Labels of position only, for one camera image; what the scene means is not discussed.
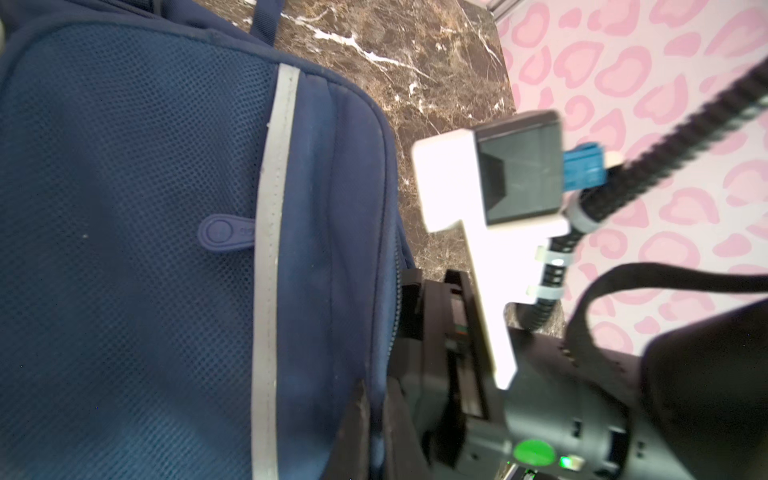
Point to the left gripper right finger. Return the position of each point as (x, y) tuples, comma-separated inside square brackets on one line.
[(404, 458)]

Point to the navy blue student backpack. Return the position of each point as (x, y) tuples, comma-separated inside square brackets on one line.
[(201, 247)]

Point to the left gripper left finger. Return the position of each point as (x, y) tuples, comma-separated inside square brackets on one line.
[(350, 455)]

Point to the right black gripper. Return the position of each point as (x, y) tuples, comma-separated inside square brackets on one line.
[(550, 423)]

